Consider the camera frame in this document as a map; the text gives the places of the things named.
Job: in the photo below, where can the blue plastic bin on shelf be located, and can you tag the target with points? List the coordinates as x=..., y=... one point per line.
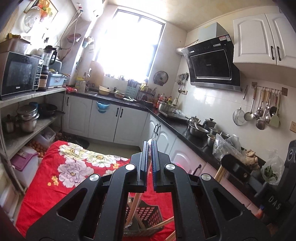
x=55, y=80

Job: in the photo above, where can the clear plastic bag on counter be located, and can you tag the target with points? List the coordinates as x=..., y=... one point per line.
x=227, y=146

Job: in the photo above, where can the white upper wall cabinet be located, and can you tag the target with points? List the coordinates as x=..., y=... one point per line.
x=264, y=39

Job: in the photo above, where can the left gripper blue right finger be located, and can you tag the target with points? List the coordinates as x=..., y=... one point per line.
x=156, y=170

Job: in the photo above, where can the white lower kitchen cabinets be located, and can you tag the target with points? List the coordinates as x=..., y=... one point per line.
x=131, y=124

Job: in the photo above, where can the hanging wire skimmer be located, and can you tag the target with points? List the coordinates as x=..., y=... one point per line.
x=238, y=117

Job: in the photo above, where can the fruit picture on wall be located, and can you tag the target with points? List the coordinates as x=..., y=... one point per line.
x=47, y=9

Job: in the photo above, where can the black microwave oven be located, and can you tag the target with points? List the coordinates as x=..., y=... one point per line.
x=19, y=73

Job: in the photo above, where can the black plastic utensil basket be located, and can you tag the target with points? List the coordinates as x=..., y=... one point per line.
x=145, y=218

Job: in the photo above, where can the black range hood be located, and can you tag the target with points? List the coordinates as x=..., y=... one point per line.
x=210, y=60

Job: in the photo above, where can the hanging steel ladle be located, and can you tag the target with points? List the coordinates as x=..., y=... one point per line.
x=248, y=116

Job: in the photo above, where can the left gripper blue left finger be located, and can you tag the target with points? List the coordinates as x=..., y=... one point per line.
x=144, y=161

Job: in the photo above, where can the steel bowl on counter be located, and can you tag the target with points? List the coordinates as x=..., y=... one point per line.
x=197, y=131

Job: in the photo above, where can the small white desk fan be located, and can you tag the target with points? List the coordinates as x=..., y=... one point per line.
x=32, y=17

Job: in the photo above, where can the wooden chopsticks pair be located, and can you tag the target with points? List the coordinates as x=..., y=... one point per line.
x=133, y=205

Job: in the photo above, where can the stainless steel pot on shelf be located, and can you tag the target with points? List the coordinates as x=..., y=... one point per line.
x=27, y=116

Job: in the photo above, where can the blue bag on cabinet door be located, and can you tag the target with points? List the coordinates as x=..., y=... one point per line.
x=102, y=107

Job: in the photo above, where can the wall mounted round fan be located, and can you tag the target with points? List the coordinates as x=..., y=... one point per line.
x=160, y=78

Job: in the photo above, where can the red floral tablecloth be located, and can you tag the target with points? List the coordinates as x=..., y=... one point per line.
x=63, y=167

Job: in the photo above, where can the white water heater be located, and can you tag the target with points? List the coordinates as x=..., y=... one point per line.
x=91, y=9

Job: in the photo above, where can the blender with black base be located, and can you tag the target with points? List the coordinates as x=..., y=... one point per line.
x=49, y=57

